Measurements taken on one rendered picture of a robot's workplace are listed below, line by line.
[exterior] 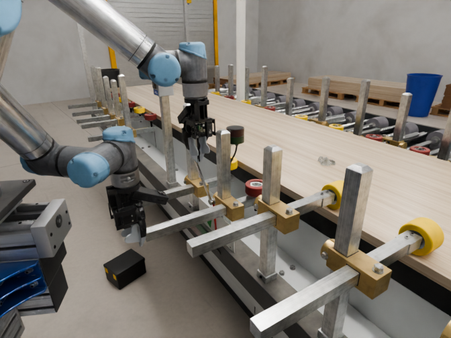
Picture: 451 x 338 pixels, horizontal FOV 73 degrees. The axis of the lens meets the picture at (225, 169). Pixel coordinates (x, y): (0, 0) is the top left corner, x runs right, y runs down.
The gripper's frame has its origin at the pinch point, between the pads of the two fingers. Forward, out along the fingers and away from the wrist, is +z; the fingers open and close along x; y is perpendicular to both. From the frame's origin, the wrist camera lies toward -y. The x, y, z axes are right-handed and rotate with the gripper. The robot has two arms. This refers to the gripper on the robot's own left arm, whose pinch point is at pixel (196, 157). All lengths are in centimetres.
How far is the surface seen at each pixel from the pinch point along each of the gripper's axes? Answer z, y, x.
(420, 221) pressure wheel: 6, 57, 31
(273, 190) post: 1.9, 30.5, 7.5
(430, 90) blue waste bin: 49, -194, 532
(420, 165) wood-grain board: 13, 29, 84
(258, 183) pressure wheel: 11.4, 8.0, 19.2
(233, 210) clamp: 15.9, 12.3, 5.9
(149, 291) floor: 100, -60, -10
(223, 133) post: -8.2, 5.7, 7.2
